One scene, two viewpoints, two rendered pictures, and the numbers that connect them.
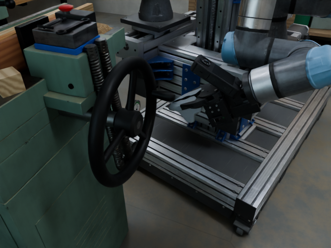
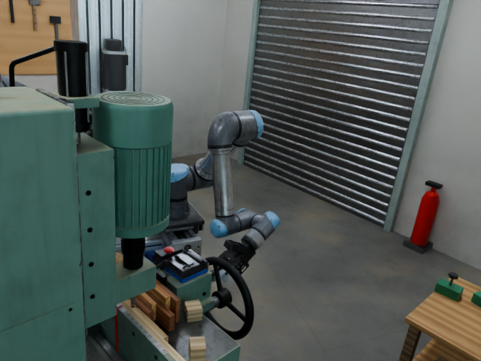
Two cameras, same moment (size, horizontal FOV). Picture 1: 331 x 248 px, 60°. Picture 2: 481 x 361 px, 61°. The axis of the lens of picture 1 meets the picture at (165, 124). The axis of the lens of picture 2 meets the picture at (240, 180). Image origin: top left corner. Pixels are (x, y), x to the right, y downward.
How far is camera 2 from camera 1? 1.24 m
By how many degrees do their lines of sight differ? 60
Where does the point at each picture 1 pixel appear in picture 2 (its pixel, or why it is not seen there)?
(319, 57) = (273, 218)
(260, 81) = (258, 238)
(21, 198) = not seen: outside the picture
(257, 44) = (234, 220)
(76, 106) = (211, 304)
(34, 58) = (184, 289)
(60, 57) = (202, 278)
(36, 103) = not seen: hidden behind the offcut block
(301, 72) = (270, 226)
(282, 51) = (245, 220)
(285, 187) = not seen: hidden behind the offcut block
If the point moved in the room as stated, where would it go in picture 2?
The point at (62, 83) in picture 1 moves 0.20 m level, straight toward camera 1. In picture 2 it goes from (197, 296) to (263, 303)
